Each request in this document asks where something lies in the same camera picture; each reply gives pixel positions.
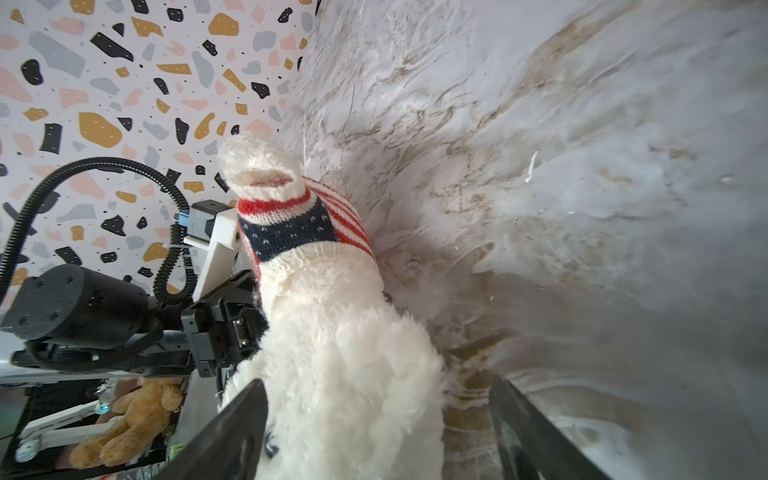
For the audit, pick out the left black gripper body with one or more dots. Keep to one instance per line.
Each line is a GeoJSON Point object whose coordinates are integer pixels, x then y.
{"type": "Point", "coordinates": [225, 326]}

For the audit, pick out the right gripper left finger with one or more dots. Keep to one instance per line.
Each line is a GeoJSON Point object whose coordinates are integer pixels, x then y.
{"type": "Point", "coordinates": [229, 447]}

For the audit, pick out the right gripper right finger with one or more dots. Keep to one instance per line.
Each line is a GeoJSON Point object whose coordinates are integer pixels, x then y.
{"type": "Point", "coordinates": [530, 446]}

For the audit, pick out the white plush teddy bear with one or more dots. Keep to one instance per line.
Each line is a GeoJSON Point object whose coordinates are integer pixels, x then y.
{"type": "Point", "coordinates": [354, 387]}

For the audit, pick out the red white striped knit sweater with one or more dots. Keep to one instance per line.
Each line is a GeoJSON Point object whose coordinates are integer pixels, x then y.
{"type": "Point", "coordinates": [288, 221]}

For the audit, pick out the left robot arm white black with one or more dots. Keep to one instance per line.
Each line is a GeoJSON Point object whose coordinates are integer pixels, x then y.
{"type": "Point", "coordinates": [78, 321]}

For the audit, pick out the brown plush teddy bear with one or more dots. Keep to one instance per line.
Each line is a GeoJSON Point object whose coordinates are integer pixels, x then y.
{"type": "Point", "coordinates": [141, 416]}

